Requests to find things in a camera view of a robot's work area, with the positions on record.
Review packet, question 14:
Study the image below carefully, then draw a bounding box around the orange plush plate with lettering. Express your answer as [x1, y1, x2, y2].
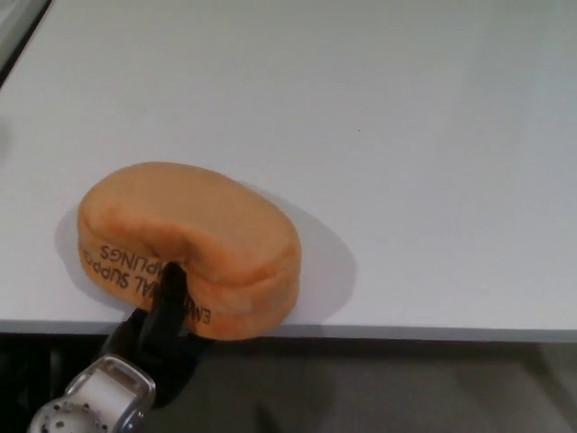
[76, 161, 302, 341]

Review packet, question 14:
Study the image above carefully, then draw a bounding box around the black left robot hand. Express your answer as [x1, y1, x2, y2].
[99, 260, 213, 410]

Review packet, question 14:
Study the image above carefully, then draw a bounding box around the grey panel with black edge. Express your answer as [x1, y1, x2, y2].
[0, 0, 51, 87]

